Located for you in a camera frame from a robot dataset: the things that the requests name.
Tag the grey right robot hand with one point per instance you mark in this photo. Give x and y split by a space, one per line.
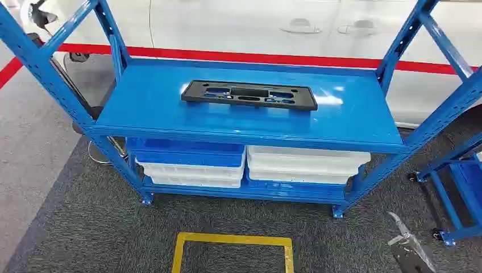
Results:
408 260

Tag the black plastic licence plate holder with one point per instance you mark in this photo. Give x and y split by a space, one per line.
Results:
195 94

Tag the blue wheeled shelf cart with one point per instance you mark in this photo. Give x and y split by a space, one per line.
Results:
470 181

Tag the white plastic crate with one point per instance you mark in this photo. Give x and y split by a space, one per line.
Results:
297 177
188 171
188 182
301 154

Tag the blue plastic crate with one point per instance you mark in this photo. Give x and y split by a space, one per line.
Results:
188 158

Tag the white car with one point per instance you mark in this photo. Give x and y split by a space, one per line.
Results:
226 22

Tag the large blue metal shelf rack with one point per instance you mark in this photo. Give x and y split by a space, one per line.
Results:
150 105

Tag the black stool with chrome base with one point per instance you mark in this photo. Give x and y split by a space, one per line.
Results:
94 113

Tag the dark car side mirror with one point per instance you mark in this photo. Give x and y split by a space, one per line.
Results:
39 17

